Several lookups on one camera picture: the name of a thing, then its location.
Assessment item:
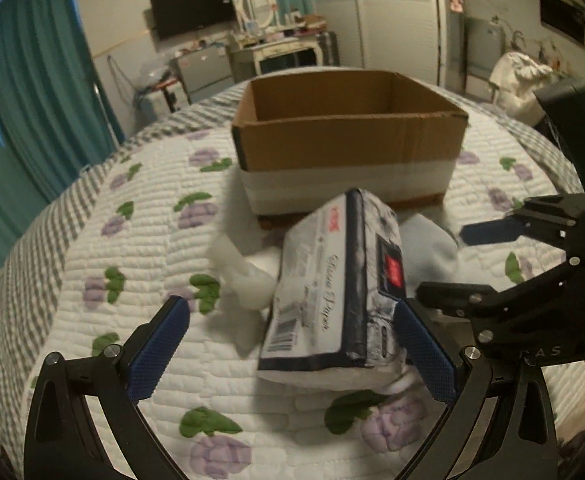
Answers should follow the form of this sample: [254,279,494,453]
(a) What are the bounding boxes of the white sliding wardrobe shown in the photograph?
[313,0,447,86]

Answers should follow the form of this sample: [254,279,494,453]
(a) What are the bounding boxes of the white suitcase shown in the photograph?
[140,79,189,122]

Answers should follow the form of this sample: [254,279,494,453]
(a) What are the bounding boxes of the white dressing table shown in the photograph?
[227,36,324,76]

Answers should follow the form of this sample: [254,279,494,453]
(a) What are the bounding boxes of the white oval vanity mirror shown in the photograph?
[235,0,278,37]

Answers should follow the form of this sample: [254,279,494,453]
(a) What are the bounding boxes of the brown cardboard box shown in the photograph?
[232,68,469,219]

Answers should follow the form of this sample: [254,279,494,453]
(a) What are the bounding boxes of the white stuffed laundry bag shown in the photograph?
[489,51,560,127]

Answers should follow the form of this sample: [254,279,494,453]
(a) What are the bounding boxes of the white floral quilt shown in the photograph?
[23,105,585,479]

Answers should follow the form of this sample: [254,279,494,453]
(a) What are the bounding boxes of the teal window curtain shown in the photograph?
[0,0,124,267]

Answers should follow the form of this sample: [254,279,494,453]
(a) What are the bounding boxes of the black wall television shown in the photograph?
[150,0,236,40]

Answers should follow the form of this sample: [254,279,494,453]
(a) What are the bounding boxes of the silver mini fridge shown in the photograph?
[172,47,235,104]

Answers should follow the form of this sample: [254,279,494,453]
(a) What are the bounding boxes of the black range hood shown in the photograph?
[539,0,585,47]

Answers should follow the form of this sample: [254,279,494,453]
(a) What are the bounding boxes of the grey checked bed sheet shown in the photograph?
[0,65,585,480]

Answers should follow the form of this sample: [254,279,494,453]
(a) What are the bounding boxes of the white knotted sock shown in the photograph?
[206,231,280,351]

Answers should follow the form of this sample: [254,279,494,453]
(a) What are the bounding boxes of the floral tissue paper pack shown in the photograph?
[258,188,406,391]

